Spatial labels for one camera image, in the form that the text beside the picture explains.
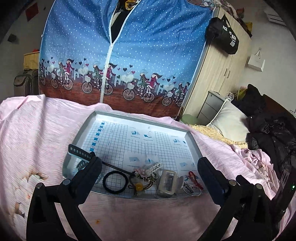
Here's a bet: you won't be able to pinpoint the light blue kids watch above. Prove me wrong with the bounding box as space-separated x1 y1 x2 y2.
68 144 95 171

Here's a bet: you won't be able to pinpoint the silver hoop bangles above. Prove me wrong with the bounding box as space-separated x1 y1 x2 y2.
183 182 202 197

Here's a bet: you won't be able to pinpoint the white paper bag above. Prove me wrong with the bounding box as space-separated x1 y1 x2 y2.
247 48 265 72

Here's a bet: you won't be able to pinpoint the wooden wardrobe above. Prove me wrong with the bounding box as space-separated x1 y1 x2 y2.
177 8 251 120

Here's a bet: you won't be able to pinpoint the blue fabric wardrobe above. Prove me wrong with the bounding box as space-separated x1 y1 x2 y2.
39 1 213 118

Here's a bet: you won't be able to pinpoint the black clothes pile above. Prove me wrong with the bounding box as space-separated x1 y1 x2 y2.
232 84 295 179

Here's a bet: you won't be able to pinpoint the pink floral bed sheet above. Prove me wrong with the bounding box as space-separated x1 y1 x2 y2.
1 95 280 240

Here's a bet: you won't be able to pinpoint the grey nightstand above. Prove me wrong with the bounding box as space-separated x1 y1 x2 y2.
197 91 225 126

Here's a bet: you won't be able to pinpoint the red cord bead bracelet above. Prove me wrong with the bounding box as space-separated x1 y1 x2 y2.
188 170 205 191

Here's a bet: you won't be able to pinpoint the dark flower hair stick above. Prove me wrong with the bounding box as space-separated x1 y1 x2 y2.
102 161 160 182

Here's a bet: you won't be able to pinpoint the yellow bead hair tie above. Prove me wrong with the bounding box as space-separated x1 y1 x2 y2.
128 174 155 193

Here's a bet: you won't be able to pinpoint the black hanging bag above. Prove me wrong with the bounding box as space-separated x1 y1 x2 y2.
205 15 239 55

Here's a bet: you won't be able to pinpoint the grey shallow tray box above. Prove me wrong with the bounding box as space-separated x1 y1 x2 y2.
62 111 207 199

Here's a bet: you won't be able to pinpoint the yellow wooden box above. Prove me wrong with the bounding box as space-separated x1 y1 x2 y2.
23 51 40 69

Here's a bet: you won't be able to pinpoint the black hair tie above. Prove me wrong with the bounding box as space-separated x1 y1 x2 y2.
102 170 130 194

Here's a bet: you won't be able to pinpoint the white pillow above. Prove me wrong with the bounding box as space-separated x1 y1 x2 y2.
207 99 249 142

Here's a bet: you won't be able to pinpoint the dark suitcase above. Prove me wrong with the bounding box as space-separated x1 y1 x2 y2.
14 69 40 96

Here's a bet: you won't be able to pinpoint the red wall paper square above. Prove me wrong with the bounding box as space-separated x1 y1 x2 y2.
25 2 39 22

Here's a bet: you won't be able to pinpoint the white wavy hair clip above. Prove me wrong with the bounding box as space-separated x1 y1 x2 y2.
145 163 162 175

